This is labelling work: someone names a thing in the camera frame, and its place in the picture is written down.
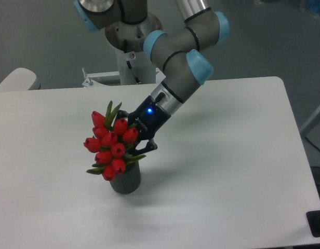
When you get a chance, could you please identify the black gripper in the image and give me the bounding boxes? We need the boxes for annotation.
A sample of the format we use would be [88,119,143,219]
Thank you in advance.
[115,95,171,156]

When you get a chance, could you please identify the red tulip bouquet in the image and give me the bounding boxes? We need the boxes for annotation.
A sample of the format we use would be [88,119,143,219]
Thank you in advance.
[83,101,146,181]

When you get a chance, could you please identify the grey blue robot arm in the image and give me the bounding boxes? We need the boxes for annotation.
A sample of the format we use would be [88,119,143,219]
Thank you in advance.
[74,1,230,156]

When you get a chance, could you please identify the dark grey ribbed vase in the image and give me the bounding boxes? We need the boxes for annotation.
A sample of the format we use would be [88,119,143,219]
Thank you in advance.
[110,161,141,195]

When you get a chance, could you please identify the white chair armrest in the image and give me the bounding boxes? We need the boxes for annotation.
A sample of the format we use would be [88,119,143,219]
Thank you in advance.
[0,67,41,92]

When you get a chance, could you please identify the white furniture leg right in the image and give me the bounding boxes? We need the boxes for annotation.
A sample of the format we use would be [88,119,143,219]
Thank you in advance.
[299,105,320,137]

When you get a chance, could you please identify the black device at table edge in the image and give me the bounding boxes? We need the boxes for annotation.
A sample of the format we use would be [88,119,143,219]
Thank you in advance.
[306,210,320,238]

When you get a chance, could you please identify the blue object top right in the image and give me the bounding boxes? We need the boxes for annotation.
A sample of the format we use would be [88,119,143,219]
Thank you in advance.
[302,0,320,18]

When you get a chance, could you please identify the black cable on pedestal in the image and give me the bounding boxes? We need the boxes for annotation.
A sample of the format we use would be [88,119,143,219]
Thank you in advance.
[125,60,142,85]

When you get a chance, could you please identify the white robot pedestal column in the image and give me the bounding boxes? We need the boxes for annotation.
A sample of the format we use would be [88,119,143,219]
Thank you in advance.
[105,12,163,85]

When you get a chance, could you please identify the white metal base frame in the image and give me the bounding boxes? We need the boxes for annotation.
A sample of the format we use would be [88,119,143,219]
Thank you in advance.
[82,65,165,88]

